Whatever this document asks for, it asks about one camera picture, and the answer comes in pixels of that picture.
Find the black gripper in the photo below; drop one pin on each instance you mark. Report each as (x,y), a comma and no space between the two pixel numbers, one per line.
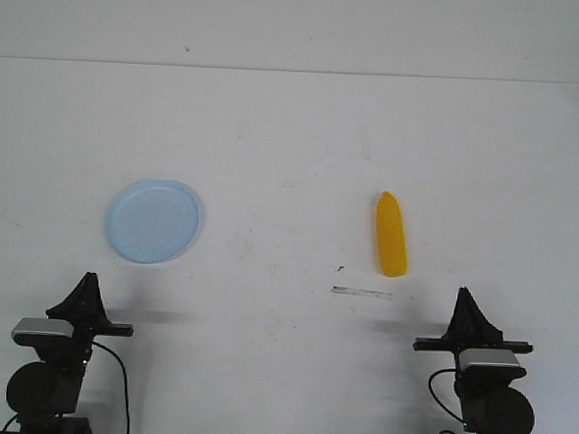
(480,330)
(70,355)

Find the light blue round plate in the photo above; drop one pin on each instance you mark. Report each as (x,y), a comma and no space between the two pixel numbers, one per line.
(153,221)

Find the yellow toy corn cob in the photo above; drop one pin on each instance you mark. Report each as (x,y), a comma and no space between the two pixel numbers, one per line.
(390,237)

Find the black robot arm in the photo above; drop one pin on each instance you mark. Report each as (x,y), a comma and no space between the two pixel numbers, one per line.
(487,410)
(44,394)

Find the clear tape strip horizontal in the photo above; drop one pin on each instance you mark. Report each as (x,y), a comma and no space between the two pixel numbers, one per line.
(362,293)

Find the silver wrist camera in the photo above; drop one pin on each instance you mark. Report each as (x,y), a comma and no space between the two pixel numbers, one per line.
(33,331)
(501,360)

